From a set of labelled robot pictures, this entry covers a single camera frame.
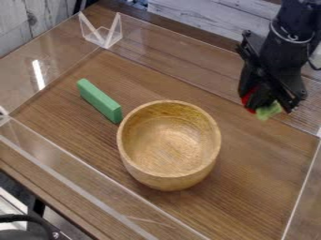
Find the red plush strawberry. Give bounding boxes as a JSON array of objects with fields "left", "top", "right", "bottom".
[{"left": 241, "top": 87, "right": 282, "bottom": 121}]

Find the wooden bowl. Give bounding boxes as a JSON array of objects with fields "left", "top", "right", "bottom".
[{"left": 117, "top": 100, "right": 222, "bottom": 191}]

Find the black cable on robot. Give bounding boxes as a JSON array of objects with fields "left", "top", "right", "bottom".
[{"left": 307, "top": 46, "right": 321, "bottom": 71}]

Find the green rectangular block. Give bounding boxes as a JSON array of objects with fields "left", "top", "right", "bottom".
[{"left": 76, "top": 79, "right": 123, "bottom": 124}]

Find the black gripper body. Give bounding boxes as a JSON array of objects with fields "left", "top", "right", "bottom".
[{"left": 236, "top": 30, "right": 309, "bottom": 113}]

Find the clear acrylic tray enclosure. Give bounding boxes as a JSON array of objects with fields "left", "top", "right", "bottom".
[{"left": 0, "top": 7, "right": 321, "bottom": 240}]

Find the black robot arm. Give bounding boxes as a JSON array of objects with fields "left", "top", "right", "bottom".
[{"left": 236, "top": 0, "right": 321, "bottom": 113}]

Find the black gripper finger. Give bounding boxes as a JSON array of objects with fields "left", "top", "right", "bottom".
[
  {"left": 249, "top": 82, "right": 274, "bottom": 111},
  {"left": 238, "top": 62, "right": 258, "bottom": 98}
]

